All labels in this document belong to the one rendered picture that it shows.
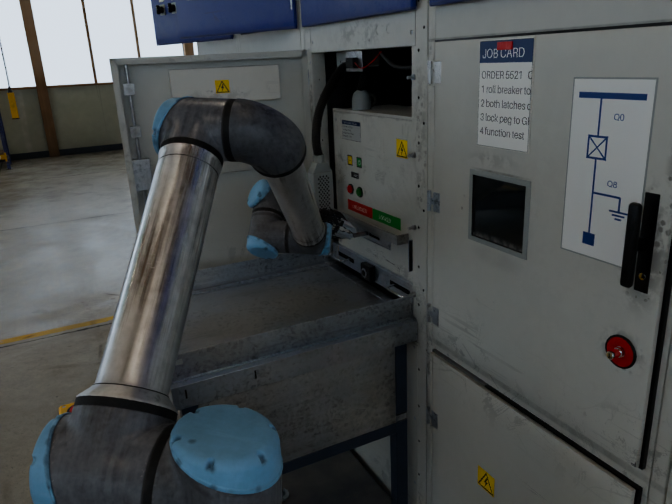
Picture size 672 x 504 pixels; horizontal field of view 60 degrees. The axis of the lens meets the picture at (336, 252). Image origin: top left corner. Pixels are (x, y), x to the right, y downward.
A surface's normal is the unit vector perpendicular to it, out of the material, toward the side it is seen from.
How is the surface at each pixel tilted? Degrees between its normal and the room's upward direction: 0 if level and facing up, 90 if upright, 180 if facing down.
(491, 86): 90
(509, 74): 90
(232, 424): 9
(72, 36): 90
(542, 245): 90
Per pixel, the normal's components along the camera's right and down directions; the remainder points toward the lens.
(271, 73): 0.31, 0.29
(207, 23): -0.63, 0.27
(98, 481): -0.11, -0.18
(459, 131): -0.89, 0.18
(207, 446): 0.11, -0.95
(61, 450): -0.06, -0.64
